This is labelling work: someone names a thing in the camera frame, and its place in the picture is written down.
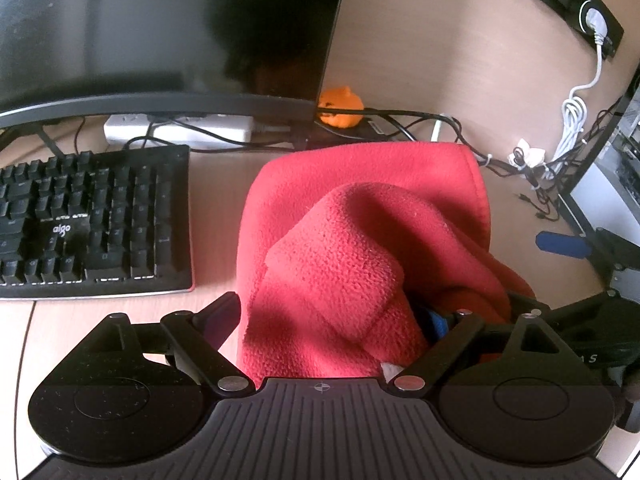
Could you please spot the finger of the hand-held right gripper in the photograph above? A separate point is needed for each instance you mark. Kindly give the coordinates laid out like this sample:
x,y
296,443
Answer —
x,y
560,243
580,310

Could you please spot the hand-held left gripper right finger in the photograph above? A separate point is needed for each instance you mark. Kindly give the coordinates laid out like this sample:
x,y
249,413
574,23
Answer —
x,y
440,325

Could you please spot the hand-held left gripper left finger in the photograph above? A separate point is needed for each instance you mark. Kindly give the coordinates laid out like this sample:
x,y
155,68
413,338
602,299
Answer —
x,y
222,317

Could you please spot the red fleece hooded garment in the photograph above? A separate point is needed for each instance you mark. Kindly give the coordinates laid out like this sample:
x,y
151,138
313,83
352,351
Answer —
x,y
350,235

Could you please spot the white glass-sided computer case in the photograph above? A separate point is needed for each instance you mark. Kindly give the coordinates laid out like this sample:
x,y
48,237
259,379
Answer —
x,y
600,200

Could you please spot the black mechanical keyboard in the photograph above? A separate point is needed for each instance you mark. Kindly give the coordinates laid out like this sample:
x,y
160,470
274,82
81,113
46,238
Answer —
x,y
100,210

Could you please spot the white usb plug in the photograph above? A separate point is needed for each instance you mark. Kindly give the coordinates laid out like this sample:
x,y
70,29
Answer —
x,y
437,130

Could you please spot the white power strip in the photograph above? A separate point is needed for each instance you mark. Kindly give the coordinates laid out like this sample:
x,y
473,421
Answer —
x,y
225,127

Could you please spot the orange pumpkin toy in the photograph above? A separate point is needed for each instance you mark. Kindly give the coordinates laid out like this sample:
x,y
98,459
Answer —
x,y
340,105

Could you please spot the black curved monitor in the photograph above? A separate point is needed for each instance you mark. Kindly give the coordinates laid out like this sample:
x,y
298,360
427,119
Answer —
x,y
125,25

